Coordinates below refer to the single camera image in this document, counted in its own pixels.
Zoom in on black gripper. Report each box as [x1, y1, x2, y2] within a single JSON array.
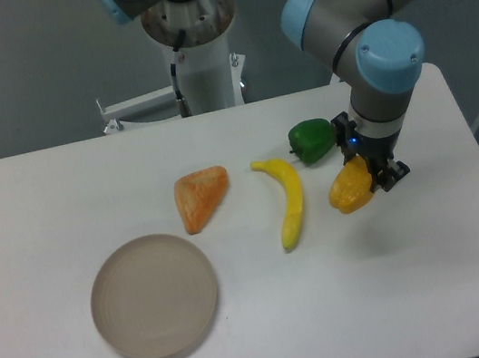
[[331, 112, 410, 192]]

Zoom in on yellow toy bell pepper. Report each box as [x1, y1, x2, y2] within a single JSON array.
[[328, 156, 374, 215]]

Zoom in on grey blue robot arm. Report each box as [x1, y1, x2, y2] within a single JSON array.
[[100, 0, 425, 190]]

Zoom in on green toy bell pepper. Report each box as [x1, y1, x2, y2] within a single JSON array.
[[288, 118, 336, 166]]

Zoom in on beige round plate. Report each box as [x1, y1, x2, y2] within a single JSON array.
[[90, 234, 219, 358]]

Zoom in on yellow toy banana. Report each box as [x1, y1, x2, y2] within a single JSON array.
[[250, 158, 305, 253]]

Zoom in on orange triangular toy bread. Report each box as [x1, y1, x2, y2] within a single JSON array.
[[173, 165, 230, 235]]

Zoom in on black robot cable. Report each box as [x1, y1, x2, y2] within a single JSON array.
[[162, 27, 200, 120]]

